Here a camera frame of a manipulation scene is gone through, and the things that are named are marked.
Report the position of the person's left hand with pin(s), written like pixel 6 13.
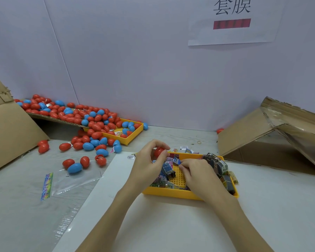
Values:
pixel 144 170

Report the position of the person's right hand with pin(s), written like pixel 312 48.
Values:
pixel 202 181

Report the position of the single red plastic egg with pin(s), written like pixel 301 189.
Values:
pixel 158 152

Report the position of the yellow label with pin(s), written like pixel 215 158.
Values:
pixel 234 178

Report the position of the pile of plastic eggs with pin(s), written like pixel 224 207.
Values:
pixel 84 120

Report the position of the person's left forearm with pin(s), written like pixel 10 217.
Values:
pixel 110 225

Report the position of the person's right forearm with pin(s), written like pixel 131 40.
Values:
pixel 241 225

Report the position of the yellow plastic tray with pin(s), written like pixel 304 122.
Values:
pixel 162 192

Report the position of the yellow tray under eggs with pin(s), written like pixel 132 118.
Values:
pixel 134 132

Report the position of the torn flattened cardboard box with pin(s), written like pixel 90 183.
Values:
pixel 241 133

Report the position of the clear bag with coloured label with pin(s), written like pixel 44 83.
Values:
pixel 71 183

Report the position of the brown cardboard sheet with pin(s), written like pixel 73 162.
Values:
pixel 52 119

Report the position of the tall brown cardboard box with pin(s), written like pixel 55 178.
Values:
pixel 10 136

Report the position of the white paper sign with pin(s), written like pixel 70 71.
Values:
pixel 236 28

